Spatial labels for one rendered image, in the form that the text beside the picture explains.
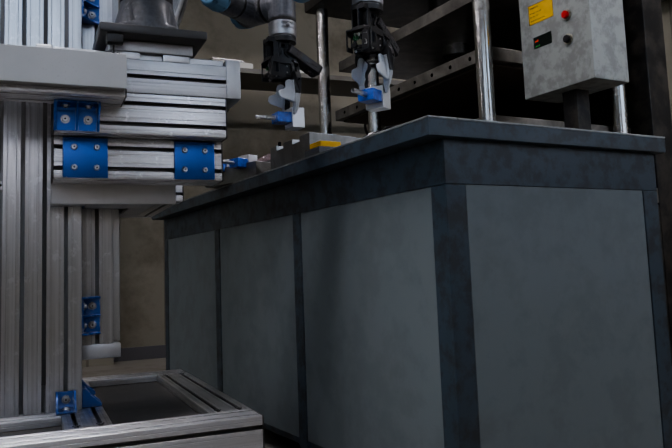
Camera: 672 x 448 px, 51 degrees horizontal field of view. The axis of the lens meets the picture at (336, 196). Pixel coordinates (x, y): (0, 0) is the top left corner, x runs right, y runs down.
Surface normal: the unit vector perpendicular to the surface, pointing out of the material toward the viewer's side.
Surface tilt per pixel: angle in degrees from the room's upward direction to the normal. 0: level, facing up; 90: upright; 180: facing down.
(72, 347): 90
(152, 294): 90
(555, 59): 90
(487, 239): 90
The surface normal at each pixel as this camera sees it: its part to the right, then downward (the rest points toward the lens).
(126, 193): 0.40, -0.11
